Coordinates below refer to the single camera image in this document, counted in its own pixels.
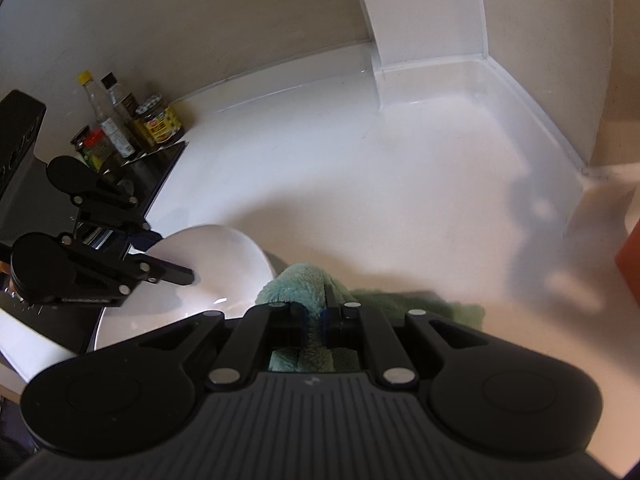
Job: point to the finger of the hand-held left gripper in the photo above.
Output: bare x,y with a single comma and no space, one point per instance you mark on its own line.
165,274
110,205

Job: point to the black glass cooktop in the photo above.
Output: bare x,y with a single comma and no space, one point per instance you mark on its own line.
155,167

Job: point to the red and green label jar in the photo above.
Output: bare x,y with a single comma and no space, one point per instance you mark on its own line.
92,147

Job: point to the black-capped clear bottle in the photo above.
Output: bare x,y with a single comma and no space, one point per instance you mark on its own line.
120,100

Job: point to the yellow label glass jar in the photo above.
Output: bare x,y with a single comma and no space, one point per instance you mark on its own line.
159,122

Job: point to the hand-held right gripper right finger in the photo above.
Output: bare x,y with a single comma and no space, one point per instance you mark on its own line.
328,331

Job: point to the orange container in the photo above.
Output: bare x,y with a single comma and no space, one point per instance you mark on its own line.
630,265

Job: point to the green microfiber cloth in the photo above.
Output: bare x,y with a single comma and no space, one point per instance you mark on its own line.
300,285

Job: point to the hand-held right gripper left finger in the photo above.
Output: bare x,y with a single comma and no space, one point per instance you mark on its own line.
299,332

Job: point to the person's dark clothing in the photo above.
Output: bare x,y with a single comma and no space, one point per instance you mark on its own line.
10,455

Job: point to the yellow-capped clear bottle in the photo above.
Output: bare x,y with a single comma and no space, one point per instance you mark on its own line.
116,132

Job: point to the white ceramic plate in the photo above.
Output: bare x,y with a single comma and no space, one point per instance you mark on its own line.
220,265

